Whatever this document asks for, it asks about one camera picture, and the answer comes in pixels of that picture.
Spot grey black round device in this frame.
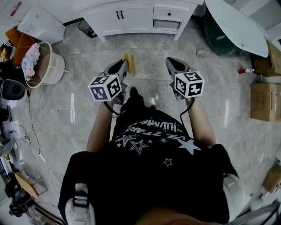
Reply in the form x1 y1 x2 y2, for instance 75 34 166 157
0 79 26 101

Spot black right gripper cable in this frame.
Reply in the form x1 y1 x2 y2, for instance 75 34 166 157
179 98 196 130

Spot person's right forearm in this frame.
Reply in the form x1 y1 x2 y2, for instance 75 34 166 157
185 98 217 149

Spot pink white clothes pile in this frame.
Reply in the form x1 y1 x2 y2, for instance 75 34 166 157
21 43 41 81

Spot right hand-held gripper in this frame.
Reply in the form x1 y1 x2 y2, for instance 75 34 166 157
165 57 205 103

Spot person's black trousers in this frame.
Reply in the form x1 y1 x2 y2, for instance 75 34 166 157
120 86 154 113

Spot person's left forearm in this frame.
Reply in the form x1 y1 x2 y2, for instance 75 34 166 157
86 100 115 153

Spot person's black star-print shirt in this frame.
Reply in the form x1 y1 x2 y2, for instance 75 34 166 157
57 105 240 225

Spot black mesh wastebasket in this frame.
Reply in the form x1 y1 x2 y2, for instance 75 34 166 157
78 20 98 38

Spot small brown cardboard box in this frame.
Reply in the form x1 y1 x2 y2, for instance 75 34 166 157
262 164 281 194

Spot dark green basin stand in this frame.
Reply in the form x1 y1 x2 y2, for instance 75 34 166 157
203 10 244 57

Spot person's face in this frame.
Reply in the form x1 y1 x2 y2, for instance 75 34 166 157
135 205 222 225

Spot black white striped cloth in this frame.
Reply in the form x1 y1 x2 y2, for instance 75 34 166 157
0 38 17 66

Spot beige round laundry basket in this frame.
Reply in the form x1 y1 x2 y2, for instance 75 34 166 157
25 41 66 89

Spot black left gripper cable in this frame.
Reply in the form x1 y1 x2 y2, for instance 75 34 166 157
103 101 121 117

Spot white bottle red cap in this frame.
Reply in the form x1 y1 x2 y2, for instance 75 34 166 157
238 67 255 75

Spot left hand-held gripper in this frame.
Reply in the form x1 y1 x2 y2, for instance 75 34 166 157
88 59 129 105

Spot white vanity cabinet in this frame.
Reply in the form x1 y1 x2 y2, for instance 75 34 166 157
73 0 205 42

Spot large brown cardboard box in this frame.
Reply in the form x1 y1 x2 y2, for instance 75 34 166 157
251 82 281 122

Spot white packet red label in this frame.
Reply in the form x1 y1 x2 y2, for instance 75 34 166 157
6 0 26 22

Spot black clothing pile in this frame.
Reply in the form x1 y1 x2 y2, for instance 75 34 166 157
0 61 27 81

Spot grey harness shoulder strap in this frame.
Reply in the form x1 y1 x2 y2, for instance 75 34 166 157
223 173 246 221
65 182 96 225

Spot yellow sponge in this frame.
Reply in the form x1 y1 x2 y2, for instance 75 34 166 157
121 52 137 75

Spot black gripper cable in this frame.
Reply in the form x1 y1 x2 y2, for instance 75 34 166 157
179 98 196 130
103 101 121 117

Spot black camera rig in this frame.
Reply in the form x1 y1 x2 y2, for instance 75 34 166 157
4 175 37 217

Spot orange fabric bag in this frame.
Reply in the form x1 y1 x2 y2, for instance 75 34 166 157
5 26 38 66

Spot white freestanding basin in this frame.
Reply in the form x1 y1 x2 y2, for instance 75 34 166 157
204 0 270 58

